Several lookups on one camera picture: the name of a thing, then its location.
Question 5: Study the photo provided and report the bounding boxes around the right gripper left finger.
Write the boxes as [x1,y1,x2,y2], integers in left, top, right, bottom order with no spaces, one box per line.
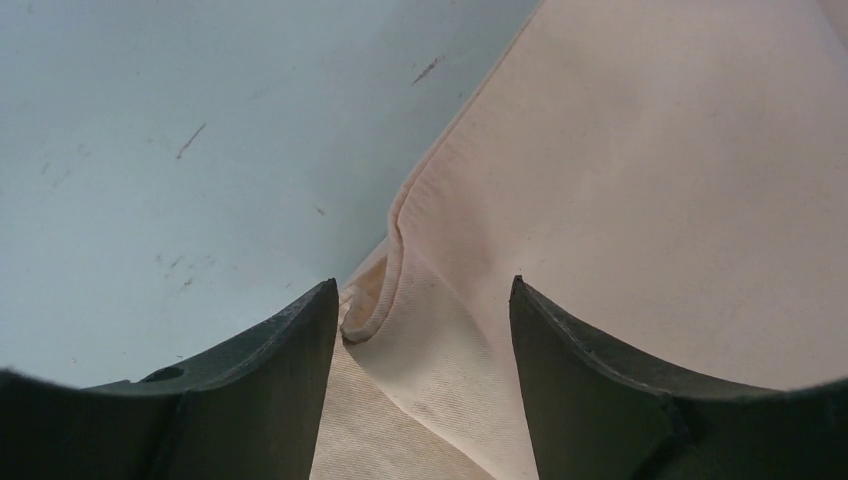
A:
[1,279,339,479]

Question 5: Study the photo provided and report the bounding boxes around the beige wrapping cloth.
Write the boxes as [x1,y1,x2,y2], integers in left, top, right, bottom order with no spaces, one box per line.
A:
[312,1,847,479]

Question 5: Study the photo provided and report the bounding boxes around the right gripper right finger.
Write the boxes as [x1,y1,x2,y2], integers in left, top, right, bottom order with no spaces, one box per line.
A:
[509,277,847,479]

